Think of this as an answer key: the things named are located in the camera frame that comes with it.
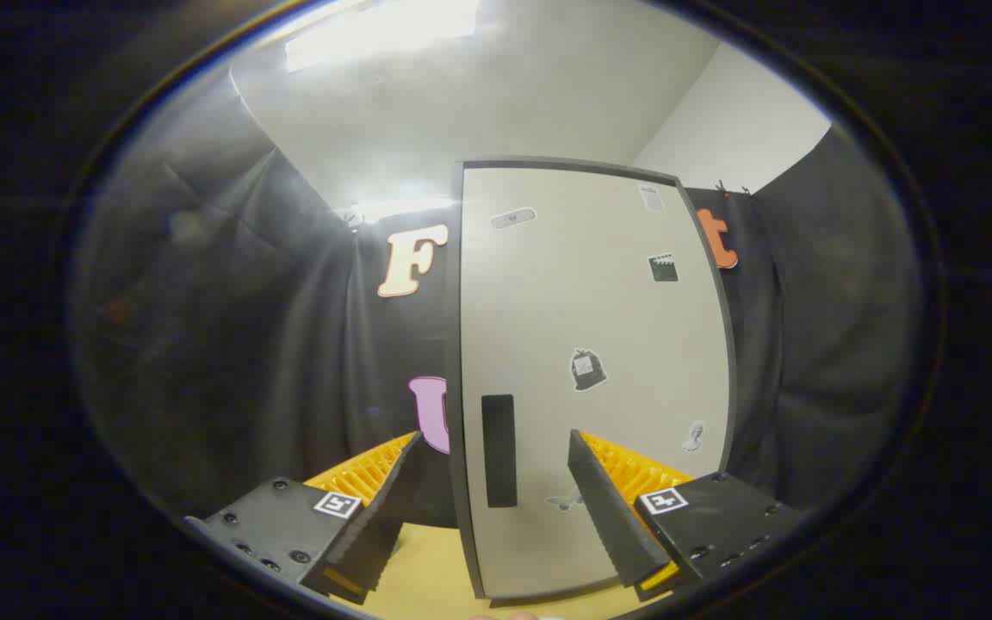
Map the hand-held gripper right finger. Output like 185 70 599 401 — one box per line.
567 429 807 602

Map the black door handle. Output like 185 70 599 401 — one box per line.
480 394 518 509

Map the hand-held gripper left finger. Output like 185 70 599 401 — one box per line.
184 431 426 605

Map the grey shoe cabinet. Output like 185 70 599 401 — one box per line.
447 156 739 602

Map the beige shoe cabinet door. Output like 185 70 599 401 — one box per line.
459 165 731 597

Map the black backdrop cloth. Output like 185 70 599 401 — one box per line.
74 77 923 528

